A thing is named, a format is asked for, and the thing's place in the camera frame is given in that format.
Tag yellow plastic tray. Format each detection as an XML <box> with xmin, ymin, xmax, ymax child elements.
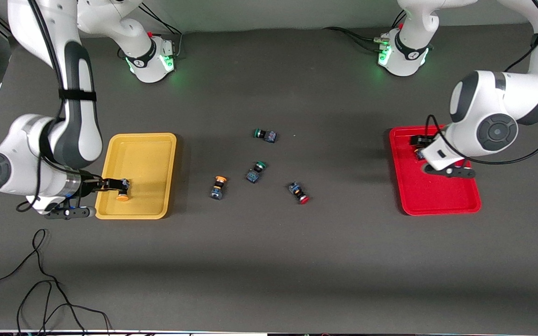
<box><xmin>94</xmin><ymin>133</ymin><xmax>177</xmax><ymax>220</ymax></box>

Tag red plastic tray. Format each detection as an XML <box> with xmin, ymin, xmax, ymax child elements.
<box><xmin>389</xmin><ymin>125</ymin><xmax>482</xmax><ymax>216</ymax></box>

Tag dark grey table cloth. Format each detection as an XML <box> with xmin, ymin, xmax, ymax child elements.
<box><xmin>0</xmin><ymin>21</ymin><xmax>538</xmax><ymax>334</ymax></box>

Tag thin black loose cable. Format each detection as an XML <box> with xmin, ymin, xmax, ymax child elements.
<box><xmin>0</xmin><ymin>229</ymin><xmax>112</xmax><ymax>336</ymax></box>

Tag black left arm base cables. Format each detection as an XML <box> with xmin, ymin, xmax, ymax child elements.
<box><xmin>323</xmin><ymin>12</ymin><xmax>407</xmax><ymax>52</ymax></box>

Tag black arm base cables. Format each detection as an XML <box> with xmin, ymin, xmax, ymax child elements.
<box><xmin>139</xmin><ymin>4</ymin><xmax>183</xmax><ymax>61</ymax></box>
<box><xmin>323</xmin><ymin>12</ymin><xmax>407</xmax><ymax>52</ymax></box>

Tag black right arm base cables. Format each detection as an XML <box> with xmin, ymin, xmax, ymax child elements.
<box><xmin>139</xmin><ymin>4</ymin><xmax>183</xmax><ymax>61</ymax></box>

